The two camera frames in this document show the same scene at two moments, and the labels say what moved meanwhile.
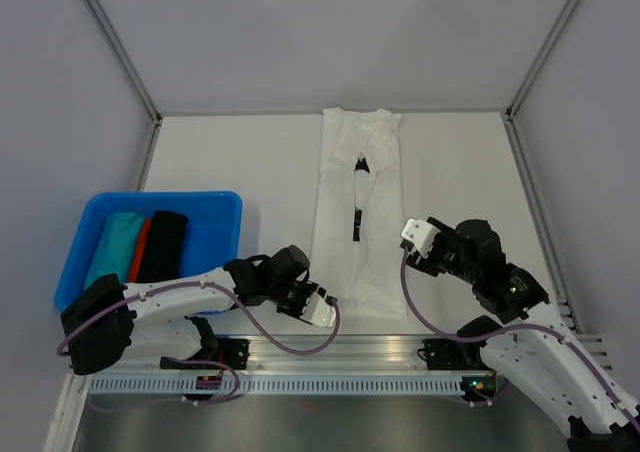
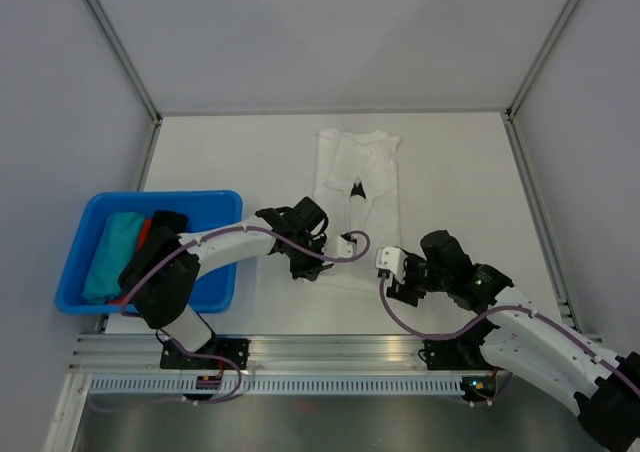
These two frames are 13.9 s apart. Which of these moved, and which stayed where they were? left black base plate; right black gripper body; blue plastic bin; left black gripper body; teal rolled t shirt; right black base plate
Moved: left black gripper body; right black gripper body
Stayed: left black base plate; right black base plate; blue plastic bin; teal rolled t shirt
